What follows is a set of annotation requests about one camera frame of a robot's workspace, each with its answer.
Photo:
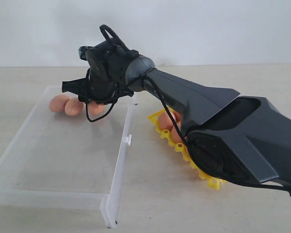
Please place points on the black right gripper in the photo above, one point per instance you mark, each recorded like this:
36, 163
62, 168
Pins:
93, 88

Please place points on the brown egg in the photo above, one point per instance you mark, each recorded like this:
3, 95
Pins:
74, 107
57, 104
95, 109
165, 122
177, 116

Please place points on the brown egg fifth row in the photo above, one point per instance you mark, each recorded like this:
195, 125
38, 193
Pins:
175, 136

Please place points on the clear plastic tray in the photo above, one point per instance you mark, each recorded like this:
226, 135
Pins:
63, 162

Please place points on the yellow plastic egg tray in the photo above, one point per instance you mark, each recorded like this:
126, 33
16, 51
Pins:
212, 182

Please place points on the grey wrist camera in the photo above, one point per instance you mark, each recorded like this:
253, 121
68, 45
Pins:
82, 52

